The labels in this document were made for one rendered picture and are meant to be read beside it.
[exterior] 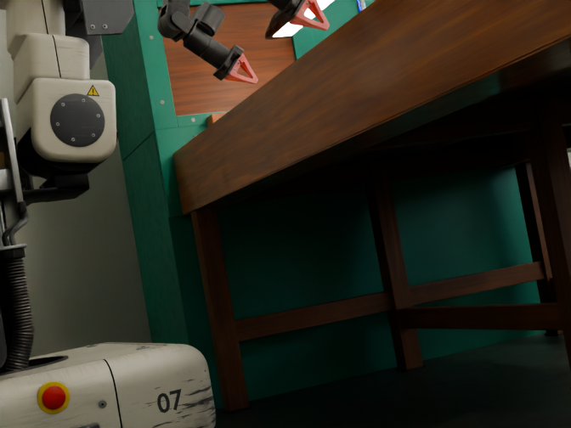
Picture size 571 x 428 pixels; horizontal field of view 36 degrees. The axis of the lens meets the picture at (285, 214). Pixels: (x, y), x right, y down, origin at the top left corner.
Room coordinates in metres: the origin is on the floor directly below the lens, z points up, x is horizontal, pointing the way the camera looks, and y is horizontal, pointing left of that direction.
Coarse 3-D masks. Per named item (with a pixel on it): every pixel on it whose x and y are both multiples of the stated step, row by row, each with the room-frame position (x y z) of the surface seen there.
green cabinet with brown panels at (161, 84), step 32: (160, 0) 2.59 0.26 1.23; (192, 0) 2.63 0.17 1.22; (224, 0) 2.66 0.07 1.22; (256, 0) 2.70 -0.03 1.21; (352, 0) 2.84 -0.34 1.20; (128, 32) 2.68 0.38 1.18; (224, 32) 2.67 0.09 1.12; (256, 32) 2.71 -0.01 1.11; (320, 32) 2.79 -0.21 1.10; (128, 64) 2.75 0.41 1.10; (160, 64) 2.58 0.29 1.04; (192, 64) 2.63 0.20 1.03; (256, 64) 2.70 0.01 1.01; (288, 64) 2.74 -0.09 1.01; (128, 96) 2.82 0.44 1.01; (160, 96) 2.57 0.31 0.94; (192, 96) 2.62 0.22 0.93; (224, 96) 2.66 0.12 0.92; (128, 128) 2.89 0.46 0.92; (160, 128) 2.57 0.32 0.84
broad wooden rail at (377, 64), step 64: (384, 0) 1.31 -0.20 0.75; (448, 0) 1.16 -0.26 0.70; (512, 0) 1.04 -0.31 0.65; (320, 64) 1.55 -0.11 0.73; (384, 64) 1.34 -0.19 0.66; (448, 64) 1.18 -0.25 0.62; (512, 64) 1.07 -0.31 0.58; (256, 128) 1.90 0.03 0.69; (320, 128) 1.60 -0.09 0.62; (384, 128) 1.45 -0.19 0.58; (192, 192) 2.44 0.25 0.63; (256, 192) 2.25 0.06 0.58
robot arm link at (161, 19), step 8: (168, 0) 2.09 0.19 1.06; (176, 0) 2.09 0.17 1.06; (184, 0) 2.10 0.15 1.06; (168, 8) 2.08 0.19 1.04; (176, 8) 2.09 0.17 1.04; (184, 8) 2.10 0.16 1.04; (160, 16) 2.13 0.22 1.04; (168, 16) 2.08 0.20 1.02; (160, 24) 2.12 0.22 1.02; (168, 24) 2.08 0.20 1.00; (160, 32) 2.14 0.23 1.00; (168, 32) 2.11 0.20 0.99; (176, 32) 2.11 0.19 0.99
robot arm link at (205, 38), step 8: (200, 24) 2.14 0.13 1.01; (192, 32) 2.12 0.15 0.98; (200, 32) 2.13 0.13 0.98; (208, 32) 2.15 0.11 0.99; (184, 40) 2.13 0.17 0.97; (192, 40) 2.12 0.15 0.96; (200, 40) 2.12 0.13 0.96; (208, 40) 2.13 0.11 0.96; (192, 48) 2.13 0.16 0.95; (200, 48) 2.13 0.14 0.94
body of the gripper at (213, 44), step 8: (208, 48) 2.13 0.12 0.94; (216, 48) 2.14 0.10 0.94; (224, 48) 2.15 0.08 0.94; (232, 48) 2.14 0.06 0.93; (208, 56) 2.14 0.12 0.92; (216, 56) 2.14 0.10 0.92; (224, 56) 2.14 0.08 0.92; (216, 64) 2.15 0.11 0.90; (224, 64) 2.12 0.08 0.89; (216, 72) 2.18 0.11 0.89
